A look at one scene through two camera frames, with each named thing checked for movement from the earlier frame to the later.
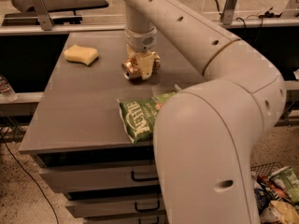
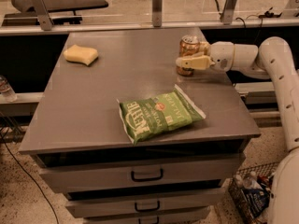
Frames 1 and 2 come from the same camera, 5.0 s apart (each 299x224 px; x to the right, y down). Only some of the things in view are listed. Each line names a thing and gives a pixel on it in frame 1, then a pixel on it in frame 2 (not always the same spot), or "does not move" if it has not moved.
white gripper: [139, 42] to [221, 55]
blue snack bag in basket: [262, 199] does not move
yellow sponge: [81, 54] does not move
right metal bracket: [227, 13] does not move
